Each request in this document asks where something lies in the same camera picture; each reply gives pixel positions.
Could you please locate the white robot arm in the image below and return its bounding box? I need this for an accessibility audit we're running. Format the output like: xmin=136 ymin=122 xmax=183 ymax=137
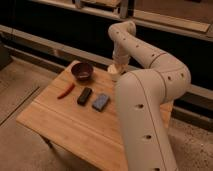
xmin=108 ymin=21 xmax=191 ymax=171

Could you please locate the dark red bowl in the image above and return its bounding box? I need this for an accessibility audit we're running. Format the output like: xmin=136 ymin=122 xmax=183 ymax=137
xmin=71 ymin=62 xmax=93 ymax=81

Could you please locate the black rectangular block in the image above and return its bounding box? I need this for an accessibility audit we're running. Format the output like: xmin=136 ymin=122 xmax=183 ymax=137
xmin=77 ymin=87 xmax=92 ymax=105

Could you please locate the blue sponge block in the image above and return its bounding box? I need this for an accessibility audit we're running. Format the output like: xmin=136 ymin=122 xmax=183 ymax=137
xmin=92 ymin=93 xmax=110 ymax=112

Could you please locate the wooden table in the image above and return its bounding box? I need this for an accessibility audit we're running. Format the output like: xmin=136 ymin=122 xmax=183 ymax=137
xmin=15 ymin=59 xmax=174 ymax=171

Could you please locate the wooden shelf rail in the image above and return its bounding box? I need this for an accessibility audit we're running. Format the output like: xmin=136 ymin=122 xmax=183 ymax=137
xmin=0 ymin=24 xmax=213 ymax=101

